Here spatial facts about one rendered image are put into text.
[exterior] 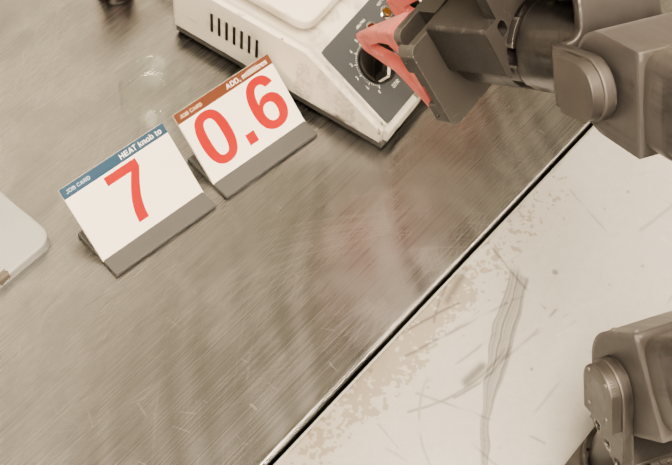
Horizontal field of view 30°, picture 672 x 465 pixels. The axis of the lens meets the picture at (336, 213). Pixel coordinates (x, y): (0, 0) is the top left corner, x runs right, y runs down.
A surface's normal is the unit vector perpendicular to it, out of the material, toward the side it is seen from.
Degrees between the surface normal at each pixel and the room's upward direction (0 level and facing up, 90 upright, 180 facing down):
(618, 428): 59
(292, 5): 0
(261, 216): 0
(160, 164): 40
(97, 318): 0
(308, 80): 90
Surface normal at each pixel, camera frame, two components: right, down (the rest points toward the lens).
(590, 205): 0.07, -0.54
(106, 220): 0.50, 0.00
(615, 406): 0.33, 0.41
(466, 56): -0.62, 0.71
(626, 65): -0.94, 0.25
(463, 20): -0.47, -0.68
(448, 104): 0.63, 0.18
